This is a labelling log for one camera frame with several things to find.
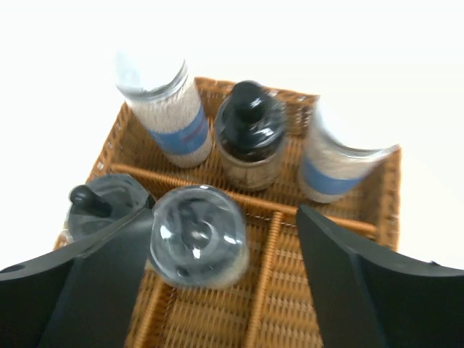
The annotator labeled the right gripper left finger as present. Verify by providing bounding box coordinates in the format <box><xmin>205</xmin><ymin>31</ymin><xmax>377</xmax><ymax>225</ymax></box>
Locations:
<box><xmin>1</xmin><ymin>197</ymin><xmax>154</xmax><ymax>347</ymax></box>

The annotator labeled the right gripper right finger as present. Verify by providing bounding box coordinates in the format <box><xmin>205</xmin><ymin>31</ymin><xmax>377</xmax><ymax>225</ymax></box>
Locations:
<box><xmin>297</xmin><ymin>205</ymin><xmax>463</xmax><ymax>347</ymax></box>

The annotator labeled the black knob lid jar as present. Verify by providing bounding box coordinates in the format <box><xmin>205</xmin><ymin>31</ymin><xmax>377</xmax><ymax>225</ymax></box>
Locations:
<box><xmin>65</xmin><ymin>173</ymin><xmax>155</xmax><ymax>243</ymax></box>

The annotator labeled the clear dome lid shaker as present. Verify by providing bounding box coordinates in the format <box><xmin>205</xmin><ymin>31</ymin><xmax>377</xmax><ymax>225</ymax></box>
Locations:
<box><xmin>149</xmin><ymin>185</ymin><xmax>249</xmax><ymax>289</ymax></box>

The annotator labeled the blue label jar silver lid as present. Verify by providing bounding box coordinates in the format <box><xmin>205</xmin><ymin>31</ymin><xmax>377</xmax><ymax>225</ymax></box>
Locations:
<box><xmin>115</xmin><ymin>51</ymin><xmax>212</xmax><ymax>168</ymax></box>

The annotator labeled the black cap dark bottle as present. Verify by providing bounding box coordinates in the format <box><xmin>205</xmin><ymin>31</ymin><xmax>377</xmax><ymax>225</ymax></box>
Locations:
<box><xmin>215</xmin><ymin>80</ymin><xmax>286</xmax><ymax>191</ymax></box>

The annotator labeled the woven wicker divided tray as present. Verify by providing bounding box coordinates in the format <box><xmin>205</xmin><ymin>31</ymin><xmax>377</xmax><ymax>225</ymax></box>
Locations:
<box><xmin>53</xmin><ymin>76</ymin><xmax>403</xmax><ymax>348</ymax></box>

